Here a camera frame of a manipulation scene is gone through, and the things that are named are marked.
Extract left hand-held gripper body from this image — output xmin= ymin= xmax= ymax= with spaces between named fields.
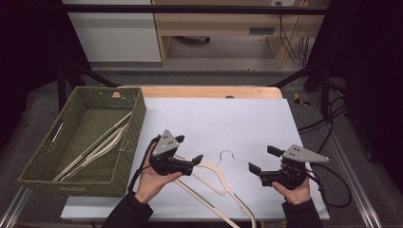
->
xmin=148 ymin=128 xmax=195 ymax=177

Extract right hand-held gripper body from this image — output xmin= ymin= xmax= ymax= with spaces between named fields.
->
xmin=259 ymin=143 xmax=331 ymax=191

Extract cream plastic clothes hanger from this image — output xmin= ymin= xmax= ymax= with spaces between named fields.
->
xmin=51 ymin=111 xmax=133 ymax=183
xmin=172 ymin=149 xmax=258 ymax=228

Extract green woven basket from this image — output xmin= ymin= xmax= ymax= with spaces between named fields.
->
xmin=17 ymin=85 xmax=147 ymax=198

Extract person's right hand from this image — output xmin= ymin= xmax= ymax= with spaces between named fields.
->
xmin=271 ymin=159 xmax=313 ymax=206

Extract person's left hand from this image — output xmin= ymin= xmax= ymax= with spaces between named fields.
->
xmin=134 ymin=142 xmax=184 ymax=205

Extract white paper sheet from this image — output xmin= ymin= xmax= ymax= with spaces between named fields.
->
xmin=60 ymin=97 xmax=331 ymax=221

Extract yellow and black tool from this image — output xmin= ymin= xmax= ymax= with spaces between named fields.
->
xmin=293 ymin=92 xmax=312 ymax=107

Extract black metal stand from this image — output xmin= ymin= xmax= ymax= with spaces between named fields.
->
xmin=56 ymin=59 xmax=122 ymax=112
xmin=270 ymin=59 xmax=331 ymax=119

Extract white cabinet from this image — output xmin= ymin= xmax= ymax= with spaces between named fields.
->
xmin=62 ymin=0 xmax=163 ymax=64

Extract light wooden desk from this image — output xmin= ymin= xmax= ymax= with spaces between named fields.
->
xmin=151 ymin=0 xmax=331 ymax=68

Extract dark curtain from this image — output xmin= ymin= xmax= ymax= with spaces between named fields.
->
xmin=306 ymin=0 xmax=403 ymax=186
xmin=0 ymin=0 xmax=93 ymax=153

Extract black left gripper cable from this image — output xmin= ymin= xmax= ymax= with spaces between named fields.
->
xmin=127 ymin=134 xmax=163 ymax=193

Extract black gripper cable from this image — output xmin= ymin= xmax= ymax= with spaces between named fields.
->
xmin=127 ymin=134 xmax=163 ymax=193
xmin=306 ymin=162 xmax=353 ymax=209

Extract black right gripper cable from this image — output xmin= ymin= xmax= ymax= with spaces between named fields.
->
xmin=306 ymin=162 xmax=353 ymax=209

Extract black floor cables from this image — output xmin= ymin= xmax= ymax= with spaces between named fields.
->
xmin=297 ymin=78 xmax=350 ymax=155

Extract aluminium rail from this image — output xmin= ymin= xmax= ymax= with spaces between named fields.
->
xmin=0 ymin=185 xmax=33 ymax=228
xmin=308 ymin=94 xmax=385 ymax=228

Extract black hanging cables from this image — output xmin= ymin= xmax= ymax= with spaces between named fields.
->
xmin=276 ymin=1 xmax=316 ymax=67

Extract grey drawer handle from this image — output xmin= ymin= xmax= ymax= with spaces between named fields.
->
xmin=248 ymin=27 xmax=276 ymax=35

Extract black horizontal frame bar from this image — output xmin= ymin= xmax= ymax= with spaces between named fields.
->
xmin=62 ymin=4 xmax=329 ymax=15

